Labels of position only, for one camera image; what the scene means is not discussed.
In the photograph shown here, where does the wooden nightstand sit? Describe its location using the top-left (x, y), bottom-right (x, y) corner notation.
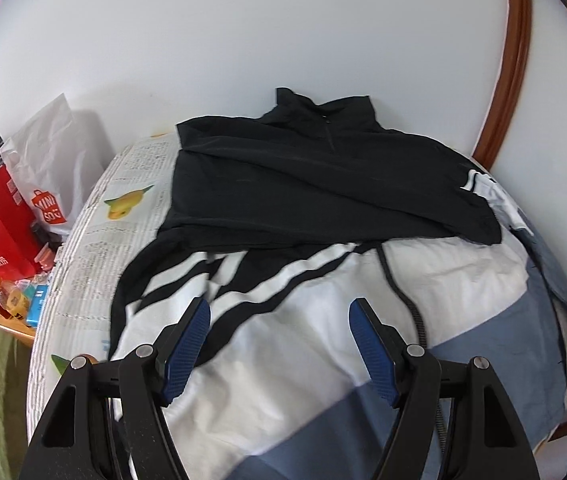
top-left (0, 309), bottom-right (38, 347)

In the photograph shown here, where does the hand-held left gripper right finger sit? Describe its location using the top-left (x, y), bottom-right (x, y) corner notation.
top-left (348, 297), bottom-right (537, 480)

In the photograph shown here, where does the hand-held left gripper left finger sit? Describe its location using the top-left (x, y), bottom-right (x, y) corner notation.
top-left (18, 297), bottom-right (212, 480)

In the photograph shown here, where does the fruit-printed bed sheet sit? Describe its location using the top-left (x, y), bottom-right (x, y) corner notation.
top-left (26, 132), bottom-right (567, 480)

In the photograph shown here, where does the white plastic bag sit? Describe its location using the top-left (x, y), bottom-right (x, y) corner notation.
top-left (0, 92), bottom-right (79, 238)

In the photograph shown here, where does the brown wooden door frame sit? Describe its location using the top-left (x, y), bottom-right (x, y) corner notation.
top-left (471, 0), bottom-right (534, 171)

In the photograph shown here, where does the small blue box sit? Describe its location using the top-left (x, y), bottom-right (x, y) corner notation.
top-left (26, 284), bottom-right (50, 324)

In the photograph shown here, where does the black white blue jacket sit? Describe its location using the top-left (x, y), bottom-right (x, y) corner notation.
top-left (108, 87), bottom-right (567, 480)

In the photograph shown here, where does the green cloth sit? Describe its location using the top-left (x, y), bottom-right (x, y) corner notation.
top-left (0, 305), bottom-right (35, 480)

